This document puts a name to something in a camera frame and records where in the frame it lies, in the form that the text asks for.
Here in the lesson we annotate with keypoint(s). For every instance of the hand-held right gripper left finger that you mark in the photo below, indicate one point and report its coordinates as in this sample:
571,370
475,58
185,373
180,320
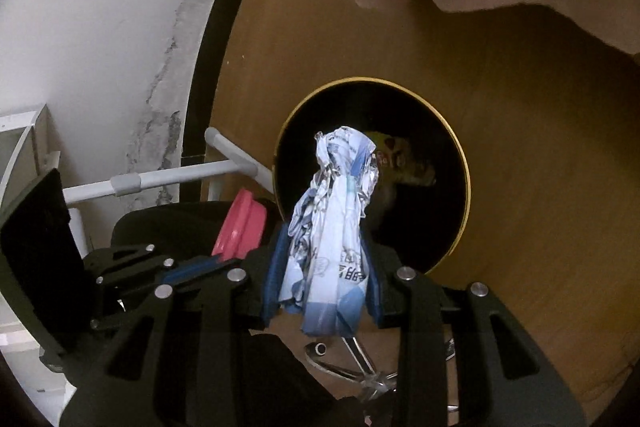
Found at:
276,272

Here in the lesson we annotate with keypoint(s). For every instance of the yellow wrapper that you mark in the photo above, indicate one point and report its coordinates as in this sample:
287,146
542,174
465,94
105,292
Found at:
405,157

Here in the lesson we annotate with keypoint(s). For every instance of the black gold-rimmed trash bin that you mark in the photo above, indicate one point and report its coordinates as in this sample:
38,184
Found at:
425,217

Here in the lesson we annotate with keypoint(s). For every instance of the pink round plastic lid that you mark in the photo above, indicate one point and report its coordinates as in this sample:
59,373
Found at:
240,222

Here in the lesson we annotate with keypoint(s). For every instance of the blue white wrapper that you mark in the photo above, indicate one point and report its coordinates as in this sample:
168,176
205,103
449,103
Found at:
325,247

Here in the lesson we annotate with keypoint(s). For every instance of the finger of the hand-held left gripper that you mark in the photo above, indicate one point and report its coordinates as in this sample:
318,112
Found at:
145,259
120,299

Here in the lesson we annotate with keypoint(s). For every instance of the white furniture frame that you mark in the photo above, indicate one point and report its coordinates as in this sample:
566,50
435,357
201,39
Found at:
20,127

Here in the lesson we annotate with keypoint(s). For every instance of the white metal tube rack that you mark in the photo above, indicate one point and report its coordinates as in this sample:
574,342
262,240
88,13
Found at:
175,174

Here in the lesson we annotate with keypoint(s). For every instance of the black office chair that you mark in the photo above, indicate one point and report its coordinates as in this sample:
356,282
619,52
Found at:
150,222

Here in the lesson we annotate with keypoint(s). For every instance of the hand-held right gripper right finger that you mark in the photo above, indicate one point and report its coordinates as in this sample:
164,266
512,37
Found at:
376,307

